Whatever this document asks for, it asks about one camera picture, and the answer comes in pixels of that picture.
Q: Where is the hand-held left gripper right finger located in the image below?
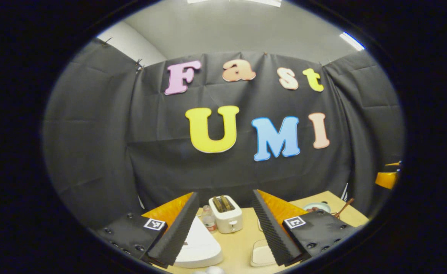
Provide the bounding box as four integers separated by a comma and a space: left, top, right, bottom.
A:
251, 189, 358, 267

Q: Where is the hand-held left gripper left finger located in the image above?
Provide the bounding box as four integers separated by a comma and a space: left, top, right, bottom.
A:
90, 191, 200, 268

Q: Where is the white rice cooker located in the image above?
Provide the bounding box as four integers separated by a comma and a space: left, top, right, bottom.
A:
174, 216, 224, 268

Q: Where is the brown wooden spoon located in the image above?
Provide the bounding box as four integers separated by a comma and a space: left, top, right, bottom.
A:
334, 198, 355, 218

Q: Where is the clear bottle with red label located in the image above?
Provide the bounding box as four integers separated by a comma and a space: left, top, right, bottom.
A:
202, 205, 218, 233

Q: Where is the white toaster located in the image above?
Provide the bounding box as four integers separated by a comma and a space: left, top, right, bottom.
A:
208, 196, 244, 234

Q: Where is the light green plate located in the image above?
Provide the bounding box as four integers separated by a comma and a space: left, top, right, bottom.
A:
302, 202, 332, 214

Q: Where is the black backdrop cloth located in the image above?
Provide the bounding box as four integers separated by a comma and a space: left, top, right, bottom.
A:
43, 38, 404, 229

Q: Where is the ceiling light panel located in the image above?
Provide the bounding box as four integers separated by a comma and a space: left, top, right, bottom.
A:
339, 32, 365, 51
187, 0, 282, 7

